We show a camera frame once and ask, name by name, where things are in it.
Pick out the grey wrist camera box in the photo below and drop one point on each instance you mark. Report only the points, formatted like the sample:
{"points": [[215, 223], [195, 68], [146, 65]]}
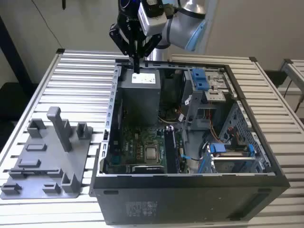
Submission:
{"points": [[153, 21]]}

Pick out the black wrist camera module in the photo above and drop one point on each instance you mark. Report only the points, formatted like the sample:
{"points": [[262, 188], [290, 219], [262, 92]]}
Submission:
{"points": [[169, 10]]}

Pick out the blue drive bay latch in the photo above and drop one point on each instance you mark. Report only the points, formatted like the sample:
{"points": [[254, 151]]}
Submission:
{"points": [[198, 78]]}

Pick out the silver CPU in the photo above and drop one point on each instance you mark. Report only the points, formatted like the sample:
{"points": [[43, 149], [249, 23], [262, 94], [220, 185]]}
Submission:
{"points": [[152, 154]]}

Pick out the black furniture frame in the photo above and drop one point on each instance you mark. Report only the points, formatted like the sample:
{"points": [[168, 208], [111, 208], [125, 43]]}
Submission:
{"points": [[14, 99]]}

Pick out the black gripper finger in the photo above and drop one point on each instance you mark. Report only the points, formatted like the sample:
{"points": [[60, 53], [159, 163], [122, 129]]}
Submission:
{"points": [[150, 46], [120, 38]]}

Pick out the green motherboard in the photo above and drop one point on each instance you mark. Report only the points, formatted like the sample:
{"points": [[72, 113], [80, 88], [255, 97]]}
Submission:
{"points": [[133, 142]]}

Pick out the black open PC case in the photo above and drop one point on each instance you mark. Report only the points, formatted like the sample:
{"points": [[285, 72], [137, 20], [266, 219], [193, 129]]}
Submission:
{"points": [[166, 202]]}

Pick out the black graphics card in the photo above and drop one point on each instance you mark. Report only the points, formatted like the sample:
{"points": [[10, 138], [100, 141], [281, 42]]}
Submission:
{"points": [[148, 169]]}

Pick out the hard disk in blue carrier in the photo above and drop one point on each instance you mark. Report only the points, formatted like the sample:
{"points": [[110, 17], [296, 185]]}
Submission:
{"points": [[217, 149]]}

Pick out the metal slat side table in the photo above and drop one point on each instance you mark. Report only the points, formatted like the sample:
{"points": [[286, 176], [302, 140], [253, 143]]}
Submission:
{"points": [[294, 71]]}

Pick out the metal drive bay cage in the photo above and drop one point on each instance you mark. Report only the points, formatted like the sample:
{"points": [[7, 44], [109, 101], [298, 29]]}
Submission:
{"points": [[213, 96]]}

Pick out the black RAM stick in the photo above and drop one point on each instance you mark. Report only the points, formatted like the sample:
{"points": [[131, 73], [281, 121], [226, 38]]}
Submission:
{"points": [[35, 170]]}

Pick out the grey parts rack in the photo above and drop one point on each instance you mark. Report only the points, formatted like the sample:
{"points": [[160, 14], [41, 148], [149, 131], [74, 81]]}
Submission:
{"points": [[47, 152]]}

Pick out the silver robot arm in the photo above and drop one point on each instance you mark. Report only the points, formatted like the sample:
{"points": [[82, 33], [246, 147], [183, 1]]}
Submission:
{"points": [[183, 26]]}

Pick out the grey power supply unit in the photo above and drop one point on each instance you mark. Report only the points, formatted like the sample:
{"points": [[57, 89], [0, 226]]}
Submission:
{"points": [[140, 102]]}

